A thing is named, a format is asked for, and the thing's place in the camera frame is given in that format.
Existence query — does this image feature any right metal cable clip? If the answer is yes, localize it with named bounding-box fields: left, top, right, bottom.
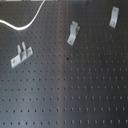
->
left=109, top=6, right=119, bottom=28

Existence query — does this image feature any middle metal cable clip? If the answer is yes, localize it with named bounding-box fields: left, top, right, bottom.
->
left=67, top=21, right=80, bottom=45

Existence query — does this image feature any left metal cable clip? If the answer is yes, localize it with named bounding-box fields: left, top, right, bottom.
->
left=10, top=43, right=33, bottom=68

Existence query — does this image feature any white cable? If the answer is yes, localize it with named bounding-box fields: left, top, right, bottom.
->
left=0, top=0, right=47, bottom=31

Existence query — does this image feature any metal cable clip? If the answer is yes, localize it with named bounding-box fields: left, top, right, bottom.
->
left=10, top=43, right=33, bottom=68
left=67, top=21, right=80, bottom=45
left=109, top=6, right=119, bottom=28

